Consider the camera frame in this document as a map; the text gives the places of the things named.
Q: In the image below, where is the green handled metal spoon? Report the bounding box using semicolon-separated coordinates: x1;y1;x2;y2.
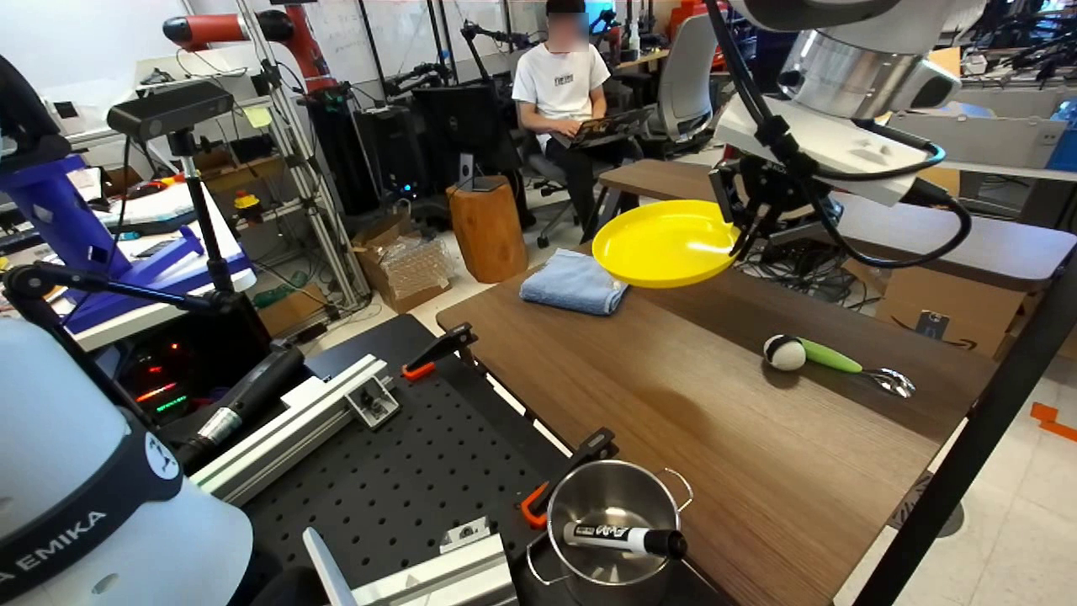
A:
799;334;918;404

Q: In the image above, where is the seated person in white shirt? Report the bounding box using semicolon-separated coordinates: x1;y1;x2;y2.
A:
509;0;650;245

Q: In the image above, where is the yellow plastic plate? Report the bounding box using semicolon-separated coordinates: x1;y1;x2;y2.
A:
588;195;743;294

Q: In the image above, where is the black perforated breadboard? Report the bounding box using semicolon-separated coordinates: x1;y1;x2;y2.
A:
238;312;734;606

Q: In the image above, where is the open cardboard box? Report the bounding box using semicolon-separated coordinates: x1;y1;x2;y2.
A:
349;215;456;315

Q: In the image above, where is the black box on stand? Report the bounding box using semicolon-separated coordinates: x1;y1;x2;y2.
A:
106;77;238;298

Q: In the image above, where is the black and white marker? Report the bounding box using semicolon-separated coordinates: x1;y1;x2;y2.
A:
559;515;690;561

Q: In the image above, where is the metal shelf rack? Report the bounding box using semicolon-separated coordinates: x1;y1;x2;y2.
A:
229;0;377;315

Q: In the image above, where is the grey office chair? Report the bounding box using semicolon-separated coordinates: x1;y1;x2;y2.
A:
652;10;722;148

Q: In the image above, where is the short aluminium rail bracket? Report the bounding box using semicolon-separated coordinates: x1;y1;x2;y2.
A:
301;515;521;606

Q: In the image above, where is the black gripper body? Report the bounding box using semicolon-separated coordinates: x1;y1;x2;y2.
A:
707;148;831;235

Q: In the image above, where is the small black white disc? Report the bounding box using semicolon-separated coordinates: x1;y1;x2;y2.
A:
762;329;813;379

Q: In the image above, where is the black equipment cabinet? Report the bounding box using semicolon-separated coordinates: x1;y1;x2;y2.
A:
306;88;430;223

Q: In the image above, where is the steel cooking pot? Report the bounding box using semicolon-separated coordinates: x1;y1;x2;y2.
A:
521;454;702;594

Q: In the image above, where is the long aluminium rail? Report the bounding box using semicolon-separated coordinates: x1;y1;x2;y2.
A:
183;350;403;508

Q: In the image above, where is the light blue folded cloth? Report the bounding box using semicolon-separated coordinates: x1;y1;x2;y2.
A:
514;245;633;321

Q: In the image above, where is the blue and white machine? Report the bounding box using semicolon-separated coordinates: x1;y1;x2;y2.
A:
0;148;258;341

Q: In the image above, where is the flat brown cardboard box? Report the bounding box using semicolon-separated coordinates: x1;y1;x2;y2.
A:
876;263;1042;364

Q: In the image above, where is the long wooden bench table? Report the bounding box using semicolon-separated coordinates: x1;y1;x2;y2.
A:
595;156;734;209

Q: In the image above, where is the white table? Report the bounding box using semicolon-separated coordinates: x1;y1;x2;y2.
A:
836;187;1077;290

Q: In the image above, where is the black computer tower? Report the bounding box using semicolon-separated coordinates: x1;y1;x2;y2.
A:
409;80;503;197

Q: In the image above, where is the black cylindrical tool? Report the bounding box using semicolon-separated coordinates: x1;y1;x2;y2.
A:
179;343;311;463

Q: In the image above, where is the orange and black clamp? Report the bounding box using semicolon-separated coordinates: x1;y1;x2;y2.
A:
398;323;477;388
514;425;624;532

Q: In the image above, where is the black controller with lights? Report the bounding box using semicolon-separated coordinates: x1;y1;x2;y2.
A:
116;334;229;435

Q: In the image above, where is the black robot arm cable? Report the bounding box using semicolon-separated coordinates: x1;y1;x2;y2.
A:
705;0;978;274

